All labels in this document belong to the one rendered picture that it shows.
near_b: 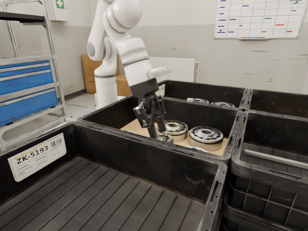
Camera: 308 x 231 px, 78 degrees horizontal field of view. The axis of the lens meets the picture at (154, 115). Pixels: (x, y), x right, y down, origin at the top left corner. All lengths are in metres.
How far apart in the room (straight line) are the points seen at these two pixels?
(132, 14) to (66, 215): 0.44
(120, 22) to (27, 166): 0.38
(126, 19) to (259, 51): 3.24
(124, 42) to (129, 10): 0.07
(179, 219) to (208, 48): 3.38
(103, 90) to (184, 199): 0.59
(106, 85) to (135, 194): 0.54
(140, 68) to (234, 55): 3.19
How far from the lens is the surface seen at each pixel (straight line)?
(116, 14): 0.51
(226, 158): 0.39
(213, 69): 3.66
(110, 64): 0.87
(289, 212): 0.43
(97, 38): 0.81
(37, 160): 0.51
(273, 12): 3.64
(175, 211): 0.41
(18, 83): 2.46
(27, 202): 0.50
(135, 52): 0.49
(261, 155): 0.61
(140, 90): 0.49
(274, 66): 3.69
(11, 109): 2.44
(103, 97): 0.88
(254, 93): 0.93
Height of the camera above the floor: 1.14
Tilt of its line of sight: 22 degrees down
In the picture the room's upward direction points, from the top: straight up
